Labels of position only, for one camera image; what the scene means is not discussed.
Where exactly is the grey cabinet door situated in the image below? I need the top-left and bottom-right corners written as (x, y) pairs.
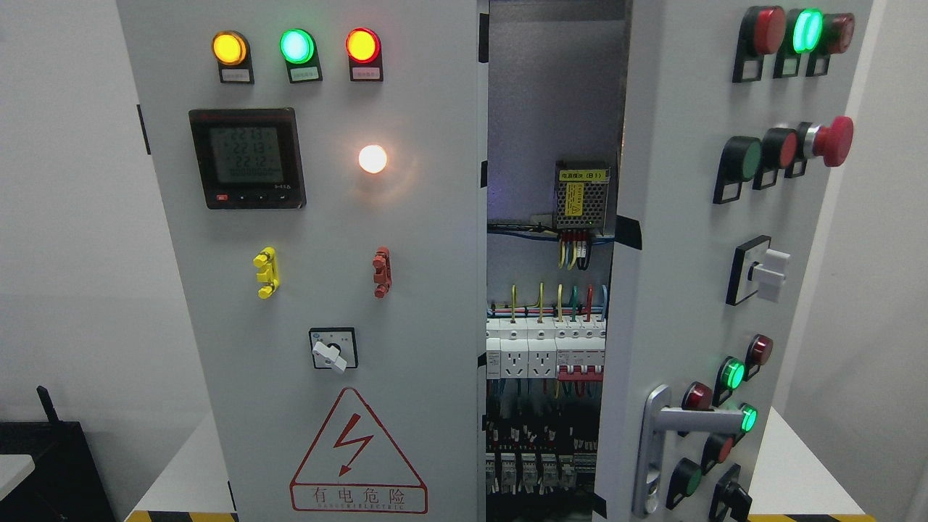
top-left (117, 1), bottom-right (486, 521)
top-left (594, 1), bottom-right (872, 521)

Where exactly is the white socket breaker row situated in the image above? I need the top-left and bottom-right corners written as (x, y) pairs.
top-left (485, 316), bottom-right (607, 382)

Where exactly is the white glowing indicator lamp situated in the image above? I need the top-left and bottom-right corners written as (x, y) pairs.
top-left (357, 144), bottom-right (389, 174)

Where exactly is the perforated metal power supply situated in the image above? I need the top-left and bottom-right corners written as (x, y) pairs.
top-left (554, 161), bottom-right (612, 231)

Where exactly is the lower relay terminal row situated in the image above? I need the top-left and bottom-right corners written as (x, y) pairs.
top-left (483, 412), bottom-right (599, 496)

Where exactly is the red triangle hazard sticker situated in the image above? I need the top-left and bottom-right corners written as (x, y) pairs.
top-left (289, 387), bottom-right (428, 515)

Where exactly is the red indicator lamp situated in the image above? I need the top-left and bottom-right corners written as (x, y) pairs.
top-left (345, 28), bottom-right (381, 64)

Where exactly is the black digital power meter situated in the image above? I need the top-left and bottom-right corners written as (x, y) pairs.
top-left (188, 108), bottom-right (306, 210)

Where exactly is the green indicator lamp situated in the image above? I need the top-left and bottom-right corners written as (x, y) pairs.
top-left (279, 28), bottom-right (316, 65)

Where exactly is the yellow indicator lamp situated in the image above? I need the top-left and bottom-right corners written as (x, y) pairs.
top-left (212, 30), bottom-right (249, 67)

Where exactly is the red mushroom emergency button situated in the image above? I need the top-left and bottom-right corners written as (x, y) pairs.
top-left (795, 115), bottom-right (854, 167)

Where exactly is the black box with antenna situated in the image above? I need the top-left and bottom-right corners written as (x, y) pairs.
top-left (1, 386), bottom-right (116, 521)

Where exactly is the white rotary selector switch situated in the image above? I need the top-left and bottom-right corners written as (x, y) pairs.
top-left (308, 327), bottom-right (358, 374)

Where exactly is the silver door lever handle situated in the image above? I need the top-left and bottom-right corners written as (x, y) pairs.
top-left (631, 384), bottom-right (747, 518)

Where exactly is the white rotary switch right door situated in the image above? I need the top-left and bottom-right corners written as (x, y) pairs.
top-left (726, 235), bottom-right (791, 305)

